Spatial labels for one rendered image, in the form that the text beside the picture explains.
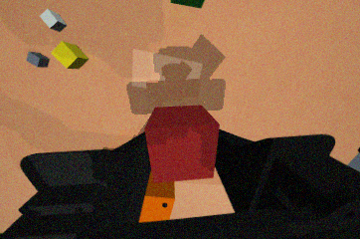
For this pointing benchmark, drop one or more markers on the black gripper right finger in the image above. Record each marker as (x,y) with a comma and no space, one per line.
(244,165)

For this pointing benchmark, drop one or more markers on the green block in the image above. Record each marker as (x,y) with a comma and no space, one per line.
(191,3)

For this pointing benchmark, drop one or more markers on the white block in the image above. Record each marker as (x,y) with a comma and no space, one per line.
(54,21)

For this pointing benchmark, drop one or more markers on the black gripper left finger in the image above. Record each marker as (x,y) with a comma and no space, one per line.
(124,172)

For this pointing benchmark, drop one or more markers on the red block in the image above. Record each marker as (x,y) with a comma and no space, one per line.
(182,143)

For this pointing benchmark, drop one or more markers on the yellow block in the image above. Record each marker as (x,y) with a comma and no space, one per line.
(69,55)

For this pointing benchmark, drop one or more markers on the small grey block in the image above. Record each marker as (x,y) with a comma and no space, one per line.
(37,59)

